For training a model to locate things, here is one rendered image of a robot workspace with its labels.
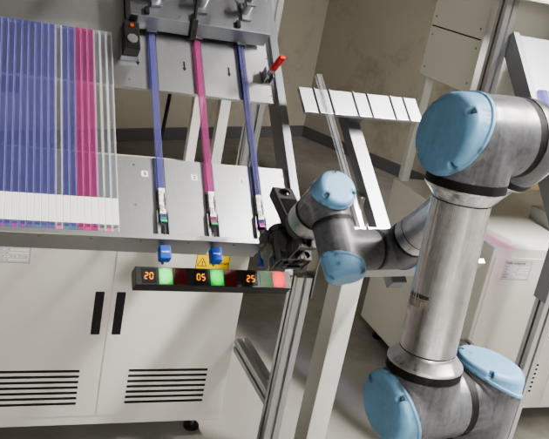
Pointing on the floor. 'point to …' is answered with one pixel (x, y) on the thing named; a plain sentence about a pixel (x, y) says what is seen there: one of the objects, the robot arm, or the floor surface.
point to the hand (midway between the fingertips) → (267, 253)
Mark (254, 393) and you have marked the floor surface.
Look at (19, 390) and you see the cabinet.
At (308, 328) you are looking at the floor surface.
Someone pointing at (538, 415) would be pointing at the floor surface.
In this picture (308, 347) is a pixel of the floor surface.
